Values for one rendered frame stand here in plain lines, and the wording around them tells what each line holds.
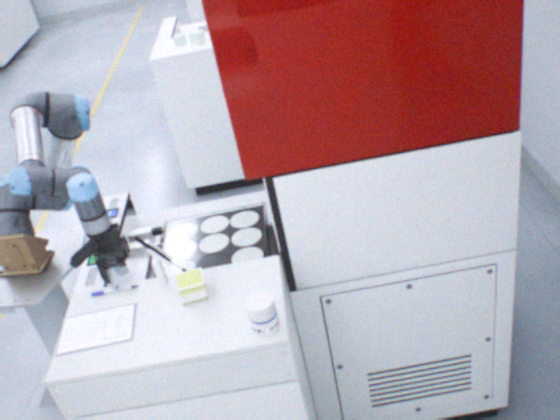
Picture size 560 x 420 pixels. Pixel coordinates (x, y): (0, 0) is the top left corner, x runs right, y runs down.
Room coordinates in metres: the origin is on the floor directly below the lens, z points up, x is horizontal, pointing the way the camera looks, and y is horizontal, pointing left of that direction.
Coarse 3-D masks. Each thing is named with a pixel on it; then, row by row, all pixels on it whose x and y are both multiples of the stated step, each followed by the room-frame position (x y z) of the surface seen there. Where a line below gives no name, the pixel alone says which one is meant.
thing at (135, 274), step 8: (152, 240) 1.77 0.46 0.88; (136, 256) 1.69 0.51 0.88; (144, 256) 1.68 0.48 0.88; (128, 264) 1.65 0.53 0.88; (136, 264) 1.64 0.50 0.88; (144, 264) 1.63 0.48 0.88; (136, 272) 1.60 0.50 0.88; (144, 272) 1.59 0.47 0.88; (128, 280) 1.56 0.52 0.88; (136, 280) 1.55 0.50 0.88
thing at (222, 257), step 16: (256, 208) 1.79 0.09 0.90; (176, 224) 1.80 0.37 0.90; (192, 224) 1.78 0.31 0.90; (256, 224) 1.70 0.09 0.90; (176, 240) 1.70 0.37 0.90; (192, 240) 1.68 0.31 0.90; (176, 256) 1.61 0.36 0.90; (192, 256) 1.59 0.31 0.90; (208, 256) 1.58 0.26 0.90; (224, 256) 1.56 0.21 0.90
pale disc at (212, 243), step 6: (216, 234) 1.69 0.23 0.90; (222, 234) 1.68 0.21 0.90; (204, 240) 1.67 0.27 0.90; (210, 240) 1.66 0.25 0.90; (216, 240) 1.65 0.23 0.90; (222, 240) 1.65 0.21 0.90; (228, 240) 1.64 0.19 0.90; (204, 246) 1.63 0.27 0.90; (210, 246) 1.63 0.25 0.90; (216, 246) 1.62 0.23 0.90; (222, 246) 1.61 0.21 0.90
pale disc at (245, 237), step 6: (246, 228) 1.69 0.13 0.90; (252, 228) 1.68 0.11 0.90; (234, 234) 1.66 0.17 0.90; (240, 234) 1.66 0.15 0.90; (246, 234) 1.65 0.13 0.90; (252, 234) 1.64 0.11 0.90; (258, 234) 1.64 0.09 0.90; (234, 240) 1.63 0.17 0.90; (240, 240) 1.62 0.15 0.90; (246, 240) 1.62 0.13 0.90; (252, 240) 1.61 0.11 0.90; (258, 240) 1.61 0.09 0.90
